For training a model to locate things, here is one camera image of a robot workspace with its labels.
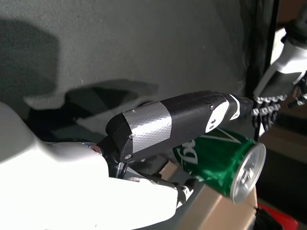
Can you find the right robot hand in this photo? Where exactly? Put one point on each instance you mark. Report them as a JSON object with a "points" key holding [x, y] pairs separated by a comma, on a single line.
{"points": [[60, 182]]}

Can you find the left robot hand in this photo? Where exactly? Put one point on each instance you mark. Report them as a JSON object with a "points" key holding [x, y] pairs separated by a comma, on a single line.
{"points": [[280, 79]]}

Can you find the green beverage can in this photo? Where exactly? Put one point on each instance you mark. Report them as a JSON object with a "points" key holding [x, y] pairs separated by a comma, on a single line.
{"points": [[216, 163]]}

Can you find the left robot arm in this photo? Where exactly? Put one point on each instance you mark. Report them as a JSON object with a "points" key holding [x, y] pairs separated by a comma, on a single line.
{"points": [[298, 26]]}

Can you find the taped cardboard paper box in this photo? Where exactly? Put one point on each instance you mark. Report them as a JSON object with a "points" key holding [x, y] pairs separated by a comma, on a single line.
{"points": [[216, 213]]}

